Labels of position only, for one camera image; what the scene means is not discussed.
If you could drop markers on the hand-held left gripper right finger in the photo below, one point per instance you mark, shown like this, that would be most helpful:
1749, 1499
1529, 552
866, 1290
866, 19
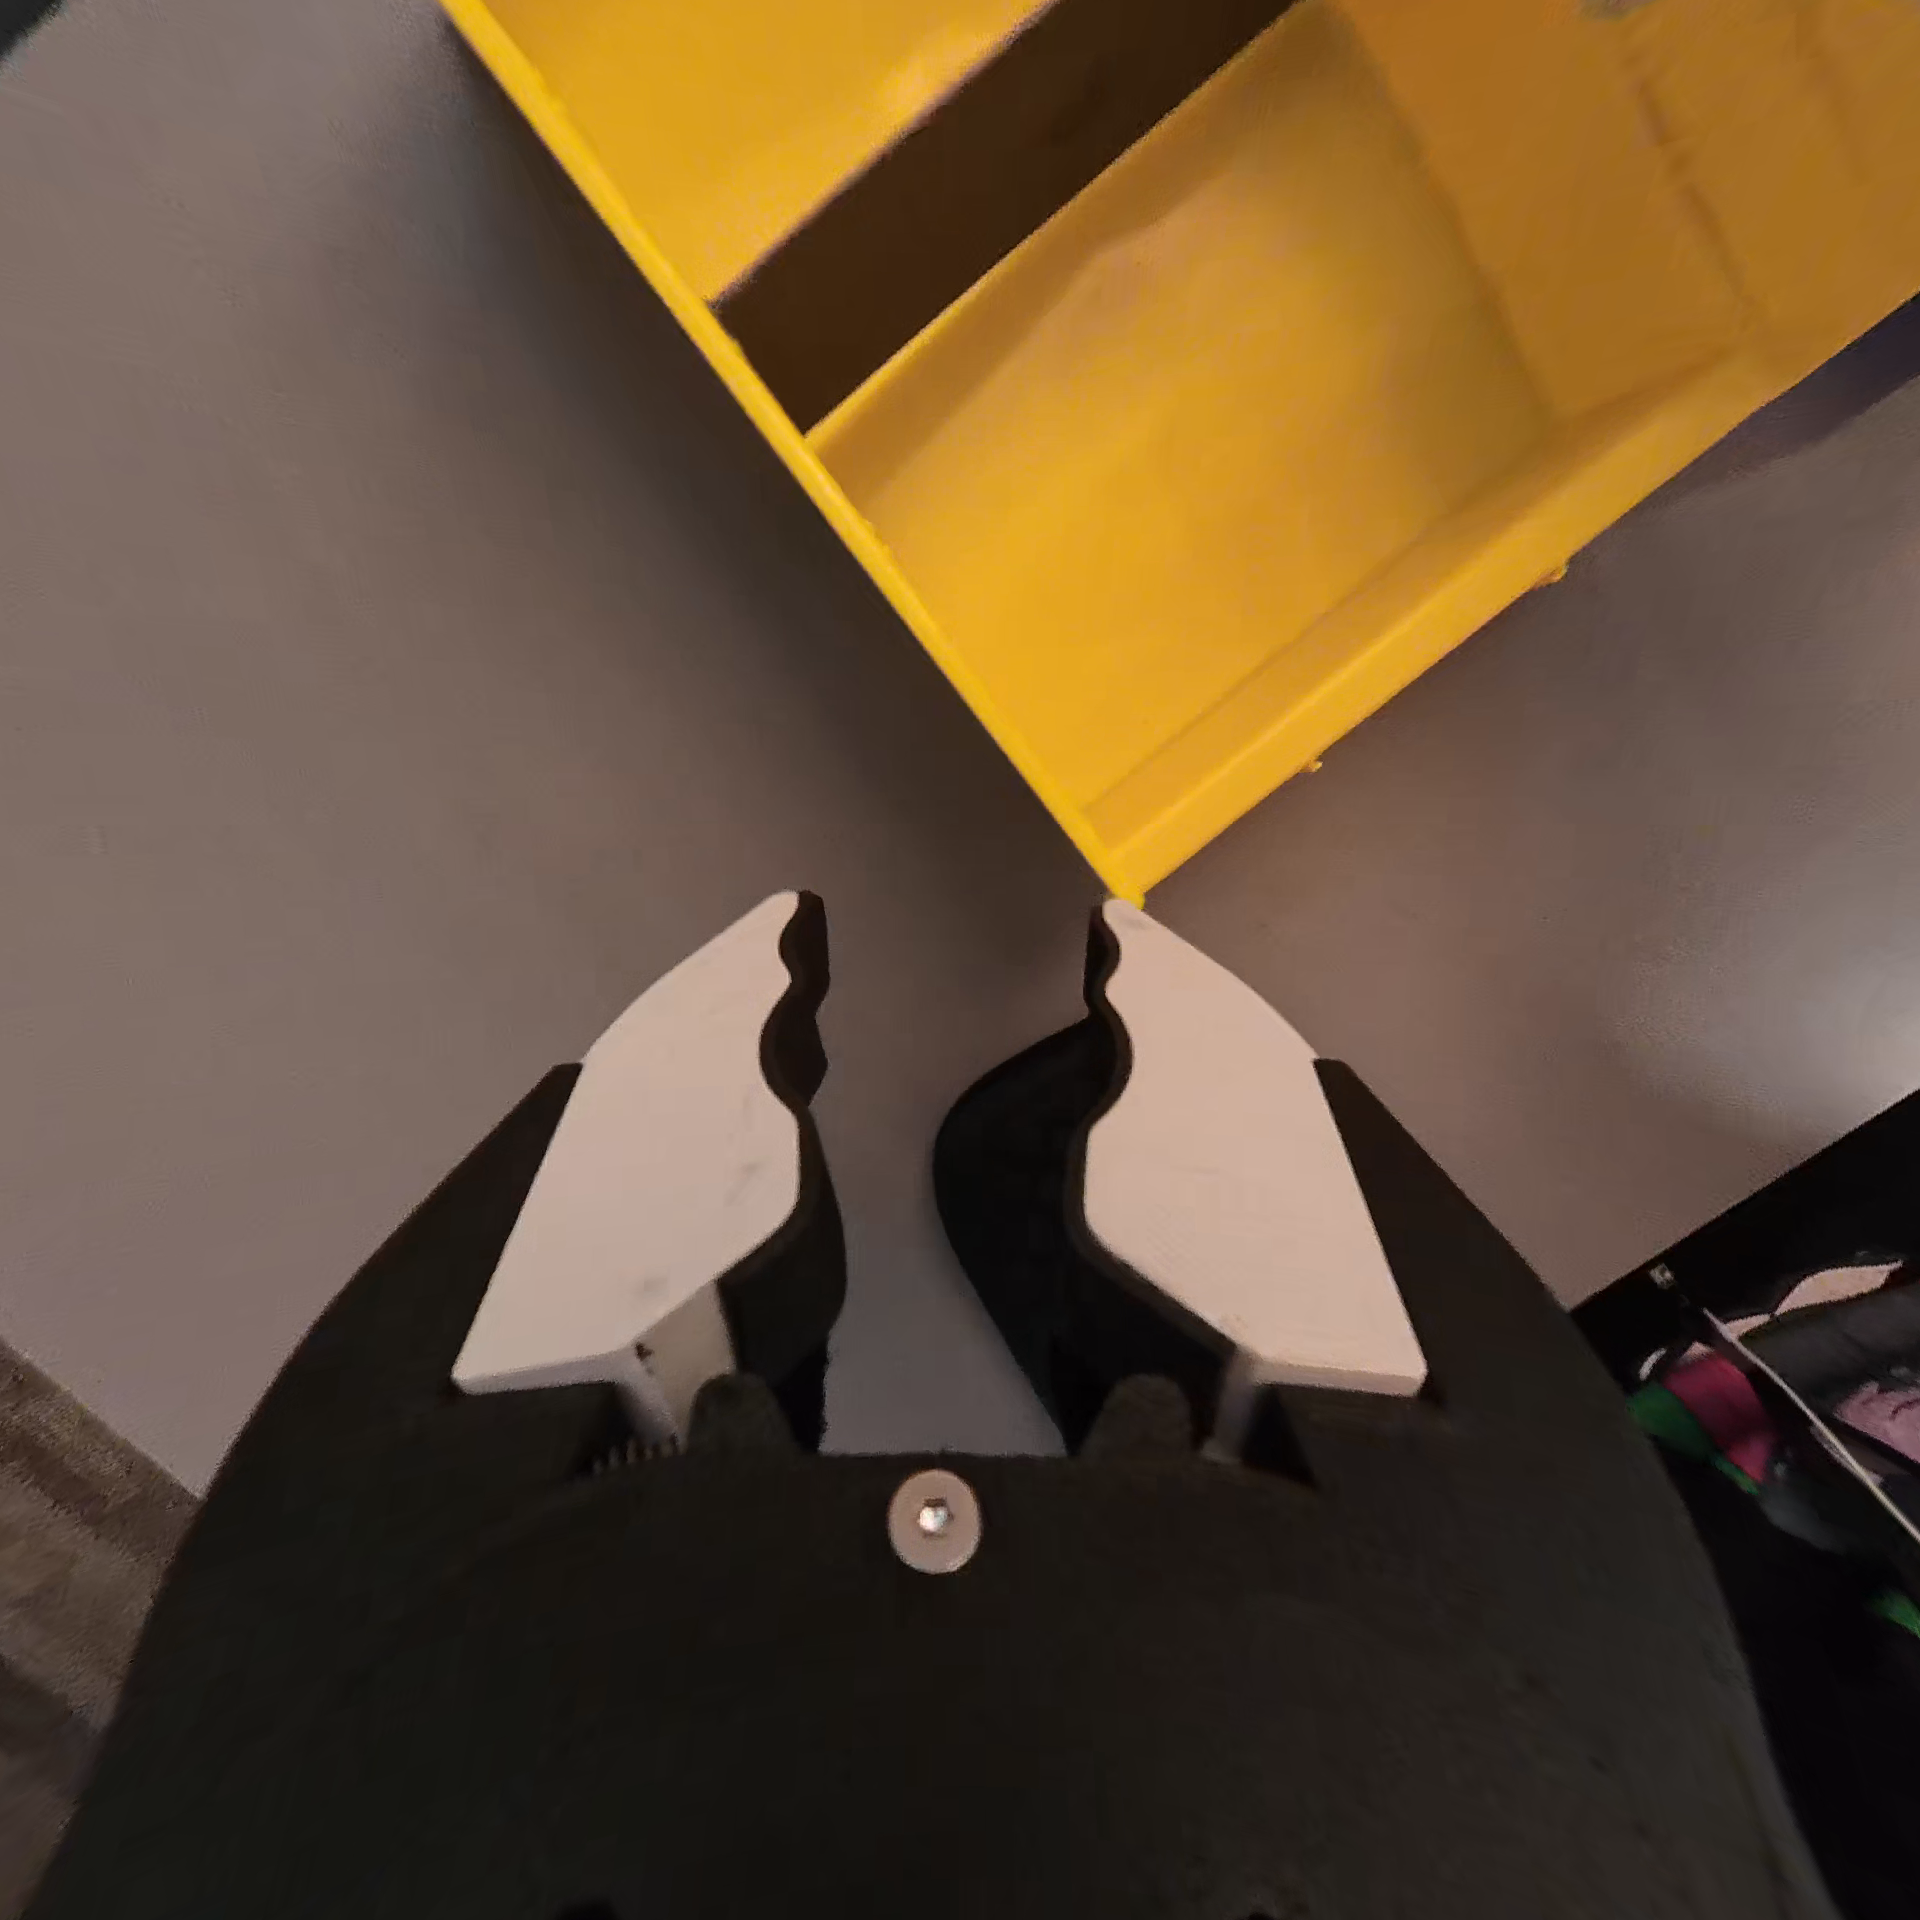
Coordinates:
1259, 1185

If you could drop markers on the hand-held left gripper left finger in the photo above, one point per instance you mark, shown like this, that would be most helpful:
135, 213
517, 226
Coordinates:
646, 1170

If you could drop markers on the yellow plastic bin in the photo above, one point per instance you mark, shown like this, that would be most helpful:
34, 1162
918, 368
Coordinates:
1273, 450

